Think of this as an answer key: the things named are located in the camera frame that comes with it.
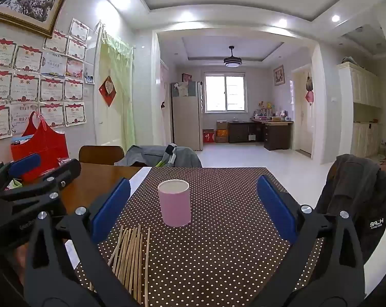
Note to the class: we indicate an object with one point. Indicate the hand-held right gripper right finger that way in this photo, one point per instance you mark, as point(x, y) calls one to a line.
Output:
point(276, 208)

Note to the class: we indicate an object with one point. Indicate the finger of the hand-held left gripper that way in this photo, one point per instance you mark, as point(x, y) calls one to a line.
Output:
point(24, 163)
point(64, 172)

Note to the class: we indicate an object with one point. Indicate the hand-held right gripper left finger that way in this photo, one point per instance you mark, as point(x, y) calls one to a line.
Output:
point(111, 208)

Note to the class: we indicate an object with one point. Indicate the bunch of wooden chopsticks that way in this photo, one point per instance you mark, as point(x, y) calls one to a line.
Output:
point(130, 252)

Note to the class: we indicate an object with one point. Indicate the pink cup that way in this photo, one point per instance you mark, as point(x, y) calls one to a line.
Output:
point(175, 208)

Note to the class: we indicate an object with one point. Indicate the clear plastic packet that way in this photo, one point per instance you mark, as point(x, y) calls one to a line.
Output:
point(62, 161)

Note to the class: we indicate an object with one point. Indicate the green box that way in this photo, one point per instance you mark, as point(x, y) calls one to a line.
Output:
point(16, 184)

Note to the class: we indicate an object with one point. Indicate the red bag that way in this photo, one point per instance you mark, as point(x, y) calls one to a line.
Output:
point(45, 147)

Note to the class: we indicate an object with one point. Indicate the brown wooden chair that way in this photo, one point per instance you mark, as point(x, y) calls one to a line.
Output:
point(100, 155)

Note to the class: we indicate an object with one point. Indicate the brown polka dot table mat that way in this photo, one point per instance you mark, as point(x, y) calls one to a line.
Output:
point(225, 255)

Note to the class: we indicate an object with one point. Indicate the dark wooden desk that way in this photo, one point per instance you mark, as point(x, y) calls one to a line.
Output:
point(276, 134)

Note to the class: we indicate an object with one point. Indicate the dark jacket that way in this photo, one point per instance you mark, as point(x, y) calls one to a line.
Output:
point(349, 192)

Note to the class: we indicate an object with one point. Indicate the striped scarf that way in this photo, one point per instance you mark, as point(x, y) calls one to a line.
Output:
point(169, 156)

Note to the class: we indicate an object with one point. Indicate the dark low cabinet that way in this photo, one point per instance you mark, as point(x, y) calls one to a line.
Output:
point(241, 131)

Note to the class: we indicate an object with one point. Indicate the orange box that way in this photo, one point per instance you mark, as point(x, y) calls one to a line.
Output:
point(221, 136)

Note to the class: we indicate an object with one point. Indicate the green curtain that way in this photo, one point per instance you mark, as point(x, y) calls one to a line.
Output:
point(122, 102)

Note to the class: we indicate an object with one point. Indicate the grey jacket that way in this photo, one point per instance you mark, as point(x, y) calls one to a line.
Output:
point(188, 158)

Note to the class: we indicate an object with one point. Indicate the red box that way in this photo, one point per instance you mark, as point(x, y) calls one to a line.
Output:
point(209, 136)

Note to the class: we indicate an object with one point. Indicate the cardboard box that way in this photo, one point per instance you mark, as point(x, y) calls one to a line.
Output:
point(221, 124)

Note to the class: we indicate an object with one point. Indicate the beige refrigerator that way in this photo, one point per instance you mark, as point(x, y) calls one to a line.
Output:
point(185, 121)

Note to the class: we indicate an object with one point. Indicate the red hanging ornament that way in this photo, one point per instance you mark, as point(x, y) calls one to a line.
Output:
point(309, 97)

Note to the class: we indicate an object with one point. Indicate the window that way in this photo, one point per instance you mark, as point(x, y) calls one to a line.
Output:
point(225, 92)

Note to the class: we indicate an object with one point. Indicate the small framed picture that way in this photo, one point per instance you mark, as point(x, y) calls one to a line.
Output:
point(278, 75)

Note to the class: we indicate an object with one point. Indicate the box on refrigerator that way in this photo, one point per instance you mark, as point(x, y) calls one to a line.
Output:
point(186, 77)

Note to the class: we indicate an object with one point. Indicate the ceiling fan lamp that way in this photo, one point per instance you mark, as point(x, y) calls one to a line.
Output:
point(233, 62)

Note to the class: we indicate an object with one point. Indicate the cream cupboard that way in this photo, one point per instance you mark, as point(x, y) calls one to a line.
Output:
point(365, 83)

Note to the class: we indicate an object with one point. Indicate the framed blossom painting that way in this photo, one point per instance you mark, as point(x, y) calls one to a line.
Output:
point(26, 3)

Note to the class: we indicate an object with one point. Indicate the ceiling spotlight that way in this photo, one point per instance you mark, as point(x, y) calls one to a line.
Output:
point(281, 23)
point(335, 18)
point(187, 16)

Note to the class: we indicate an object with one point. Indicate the wall of award certificates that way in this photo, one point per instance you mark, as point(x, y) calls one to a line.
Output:
point(26, 86)

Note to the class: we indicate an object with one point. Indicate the red diamond wall decoration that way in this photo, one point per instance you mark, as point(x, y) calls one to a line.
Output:
point(108, 91)

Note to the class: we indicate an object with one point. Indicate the small wall photo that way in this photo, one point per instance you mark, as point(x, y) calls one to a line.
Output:
point(89, 80)

